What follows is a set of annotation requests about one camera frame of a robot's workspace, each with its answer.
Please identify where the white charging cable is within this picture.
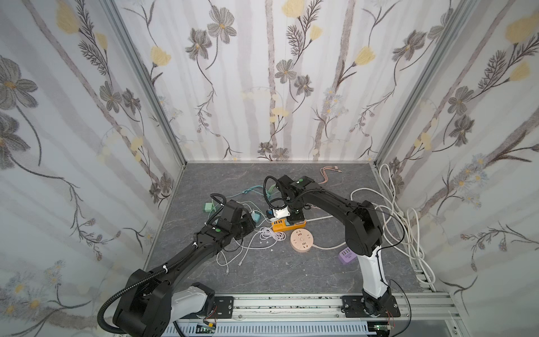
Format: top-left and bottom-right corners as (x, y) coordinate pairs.
(214, 201), (287, 270)

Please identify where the orange power strip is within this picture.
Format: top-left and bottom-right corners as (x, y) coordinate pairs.
(272, 218), (307, 233)

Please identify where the pink multi-head cable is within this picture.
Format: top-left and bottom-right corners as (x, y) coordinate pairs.
(317, 165), (342, 185)

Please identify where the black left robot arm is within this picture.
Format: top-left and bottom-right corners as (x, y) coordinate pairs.
(97, 200), (255, 336)

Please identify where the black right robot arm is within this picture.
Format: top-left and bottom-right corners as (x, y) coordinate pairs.
(268, 175), (392, 307)

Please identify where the pink round power strip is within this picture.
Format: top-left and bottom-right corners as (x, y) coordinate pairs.
(290, 228), (314, 253)

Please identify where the purple power strip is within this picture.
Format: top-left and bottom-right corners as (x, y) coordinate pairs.
(338, 247), (357, 265)

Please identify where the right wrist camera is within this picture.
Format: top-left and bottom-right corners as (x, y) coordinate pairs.
(267, 207), (290, 221)

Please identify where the teal multi-head cable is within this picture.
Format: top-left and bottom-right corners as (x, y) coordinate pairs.
(227, 185), (275, 199)

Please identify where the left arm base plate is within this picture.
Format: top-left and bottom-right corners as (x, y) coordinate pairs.
(204, 296), (234, 320)

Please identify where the white power cord bundle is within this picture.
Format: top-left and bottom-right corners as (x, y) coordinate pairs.
(305, 163), (437, 292)

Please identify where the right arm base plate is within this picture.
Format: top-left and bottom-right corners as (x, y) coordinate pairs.
(341, 296), (401, 318)

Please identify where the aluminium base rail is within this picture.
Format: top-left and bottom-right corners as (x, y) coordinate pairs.
(113, 292), (464, 337)

